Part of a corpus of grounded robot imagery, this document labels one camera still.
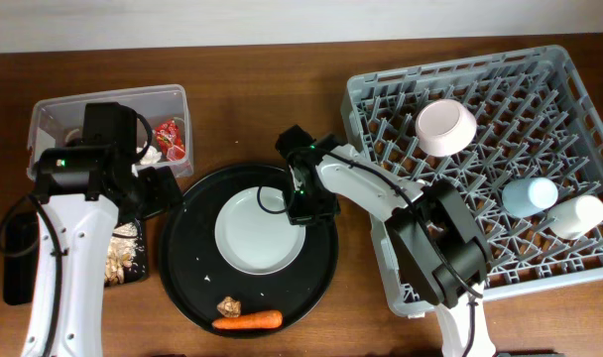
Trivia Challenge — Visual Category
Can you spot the red snack wrapper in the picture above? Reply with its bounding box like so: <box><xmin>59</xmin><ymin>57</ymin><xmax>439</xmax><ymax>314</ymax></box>
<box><xmin>154</xmin><ymin>119</ymin><xmax>185</xmax><ymax>161</ymax></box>

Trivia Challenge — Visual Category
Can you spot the cream white cup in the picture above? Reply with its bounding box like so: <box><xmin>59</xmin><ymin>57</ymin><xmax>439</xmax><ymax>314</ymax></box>
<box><xmin>547</xmin><ymin>194</ymin><xmax>603</xmax><ymax>240</ymax></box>

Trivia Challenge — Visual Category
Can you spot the orange carrot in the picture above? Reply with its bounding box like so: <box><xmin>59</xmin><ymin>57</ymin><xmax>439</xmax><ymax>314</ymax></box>
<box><xmin>212</xmin><ymin>310</ymin><xmax>283</xmax><ymax>330</ymax></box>

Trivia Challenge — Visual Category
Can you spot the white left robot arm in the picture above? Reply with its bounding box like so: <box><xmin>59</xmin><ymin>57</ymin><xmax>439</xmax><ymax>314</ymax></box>
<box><xmin>22</xmin><ymin>146</ymin><xmax>182</xmax><ymax>356</ymax></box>

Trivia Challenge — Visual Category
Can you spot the brown walnut shell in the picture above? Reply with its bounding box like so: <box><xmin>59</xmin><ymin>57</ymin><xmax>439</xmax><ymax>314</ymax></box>
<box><xmin>216</xmin><ymin>297</ymin><xmax>242</xmax><ymax>318</ymax></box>

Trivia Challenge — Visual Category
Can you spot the white tissue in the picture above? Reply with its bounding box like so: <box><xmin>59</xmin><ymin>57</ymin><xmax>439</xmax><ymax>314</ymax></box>
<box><xmin>138</xmin><ymin>146</ymin><xmax>163</xmax><ymax>166</ymax></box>

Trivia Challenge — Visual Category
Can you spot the grey bowl with food scraps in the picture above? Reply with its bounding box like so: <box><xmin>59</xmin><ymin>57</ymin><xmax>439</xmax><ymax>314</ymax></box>
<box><xmin>214</xmin><ymin>186</ymin><xmax>305</xmax><ymax>276</ymax></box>

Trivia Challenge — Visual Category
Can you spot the clear plastic waste bin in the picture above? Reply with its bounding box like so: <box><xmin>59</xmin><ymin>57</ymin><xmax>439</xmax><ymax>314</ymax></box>
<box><xmin>27</xmin><ymin>84</ymin><xmax>194</xmax><ymax>179</ymax></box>

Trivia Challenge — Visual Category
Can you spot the black rectangular tray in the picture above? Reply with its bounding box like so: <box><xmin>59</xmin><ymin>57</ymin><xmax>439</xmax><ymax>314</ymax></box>
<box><xmin>1</xmin><ymin>211</ymin><xmax>149</xmax><ymax>305</ymax></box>

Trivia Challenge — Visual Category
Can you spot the blue plastic cup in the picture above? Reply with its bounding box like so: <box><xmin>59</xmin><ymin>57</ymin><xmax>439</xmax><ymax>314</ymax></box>
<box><xmin>502</xmin><ymin>178</ymin><xmax>558</xmax><ymax>218</ymax></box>

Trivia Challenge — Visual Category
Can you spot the grey plastic dishwasher rack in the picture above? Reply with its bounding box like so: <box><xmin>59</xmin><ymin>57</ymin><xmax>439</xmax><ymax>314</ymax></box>
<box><xmin>341</xmin><ymin>45</ymin><xmax>603</xmax><ymax>300</ymax></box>

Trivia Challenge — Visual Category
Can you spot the pile of rice and shells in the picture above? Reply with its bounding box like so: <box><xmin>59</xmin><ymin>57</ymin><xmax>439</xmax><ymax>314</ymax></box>
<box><xmin>104</xmin><ymin>221</ymin><xmax>146</xmax><ymax>287</ymax></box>

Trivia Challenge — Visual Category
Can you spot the pink bowl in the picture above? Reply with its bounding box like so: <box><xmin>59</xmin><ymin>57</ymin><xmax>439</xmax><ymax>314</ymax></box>
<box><xmin>416</xmin><ymin>99</ymin><xmax>477</xmax><ymax>157</ymax></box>

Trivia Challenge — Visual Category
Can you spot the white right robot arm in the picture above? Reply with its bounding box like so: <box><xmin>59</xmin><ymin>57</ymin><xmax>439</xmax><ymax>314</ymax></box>
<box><xmin>276</xmin><ymin>125</ymin><xmax>496</xmax><ymax>356</ymax></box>

